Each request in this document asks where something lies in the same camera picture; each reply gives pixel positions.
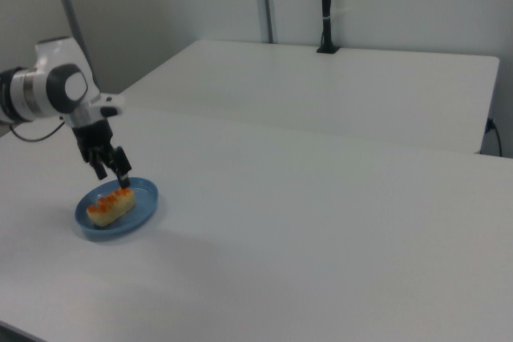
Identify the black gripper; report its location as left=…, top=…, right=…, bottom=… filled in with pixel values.
left=71, top=118, right=133, bottom=190

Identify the bread with orange topping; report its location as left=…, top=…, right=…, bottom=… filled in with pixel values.
left=86, top=187, right=136, bottom=228

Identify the blue round plate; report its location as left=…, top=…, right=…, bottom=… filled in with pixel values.
left=74, top=175, right=160, bottom=239

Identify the white side table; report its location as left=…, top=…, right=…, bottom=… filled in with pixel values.
left=119, top=39, right=501, bottom=155

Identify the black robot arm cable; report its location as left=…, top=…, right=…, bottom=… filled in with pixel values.
left=9, top=117, right=66, bottom=143

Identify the black camera pole with base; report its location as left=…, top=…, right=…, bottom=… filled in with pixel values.
left=316, top=0, right=341, bottom=54

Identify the black wall power cable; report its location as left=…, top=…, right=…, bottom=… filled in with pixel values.
left=486, top=117, right=503, bottom=158

